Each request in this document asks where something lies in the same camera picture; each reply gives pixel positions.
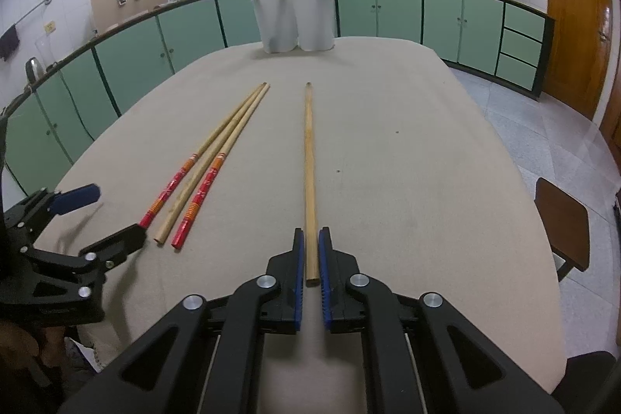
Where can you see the red-end bamboo chopstick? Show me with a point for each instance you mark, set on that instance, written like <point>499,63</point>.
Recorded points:
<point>187,166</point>

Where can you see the red orange patterned chopstick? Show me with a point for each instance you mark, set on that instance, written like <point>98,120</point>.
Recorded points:
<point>210,175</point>

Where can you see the brown wooden stool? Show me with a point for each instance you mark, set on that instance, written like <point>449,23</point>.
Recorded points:
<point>566,224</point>

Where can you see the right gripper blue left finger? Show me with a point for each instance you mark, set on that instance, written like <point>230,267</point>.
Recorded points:
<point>298,248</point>

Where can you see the operator hand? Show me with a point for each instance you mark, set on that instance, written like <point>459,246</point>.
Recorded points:
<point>41,360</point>

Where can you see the dark hanging towel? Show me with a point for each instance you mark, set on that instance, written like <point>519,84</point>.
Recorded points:
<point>9,43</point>

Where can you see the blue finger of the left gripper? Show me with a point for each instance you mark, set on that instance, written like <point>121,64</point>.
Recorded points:
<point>66,202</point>
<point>113,250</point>

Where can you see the metal towel bar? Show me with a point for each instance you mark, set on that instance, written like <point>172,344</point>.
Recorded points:
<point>32,11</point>

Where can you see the beige tablecloth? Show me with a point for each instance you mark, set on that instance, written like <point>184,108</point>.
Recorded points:
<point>380,139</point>

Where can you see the wooden door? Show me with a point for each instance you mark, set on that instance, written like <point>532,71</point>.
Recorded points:
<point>582,38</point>

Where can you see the white utensil holder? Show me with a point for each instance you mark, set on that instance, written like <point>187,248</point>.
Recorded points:
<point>285,25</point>

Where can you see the steel electric kettle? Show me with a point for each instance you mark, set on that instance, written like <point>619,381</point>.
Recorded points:
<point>34,70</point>

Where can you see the red bamboo chopstick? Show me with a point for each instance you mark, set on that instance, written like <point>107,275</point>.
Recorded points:
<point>210,158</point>

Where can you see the green lower kitchen cabinets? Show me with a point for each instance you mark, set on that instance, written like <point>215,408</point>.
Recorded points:
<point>55,120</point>

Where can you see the black chair back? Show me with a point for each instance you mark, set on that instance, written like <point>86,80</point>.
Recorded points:
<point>591,384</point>

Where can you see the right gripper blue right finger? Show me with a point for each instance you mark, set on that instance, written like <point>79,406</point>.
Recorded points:
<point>324,235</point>

